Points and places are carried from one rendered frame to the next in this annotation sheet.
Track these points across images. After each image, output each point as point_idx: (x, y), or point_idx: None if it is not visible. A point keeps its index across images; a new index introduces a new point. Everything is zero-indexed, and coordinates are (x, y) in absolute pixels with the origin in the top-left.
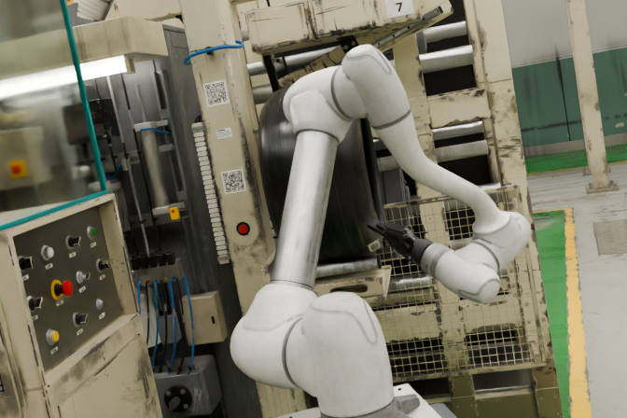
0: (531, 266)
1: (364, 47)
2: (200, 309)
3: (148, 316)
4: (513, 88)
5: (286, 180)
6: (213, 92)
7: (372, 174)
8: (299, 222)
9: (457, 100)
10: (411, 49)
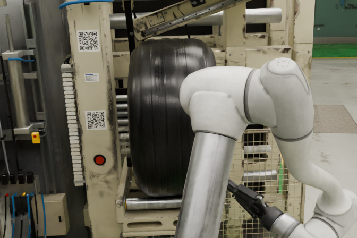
0: (305, 186)
1: (287, 61)
2: (49, 210)
3: (5, 223)
4: (312, 50)
5: (155, 139)
6: (85, 40)
7: None
8: (202, 233)
9: (269, 53)
10: (240, 8)
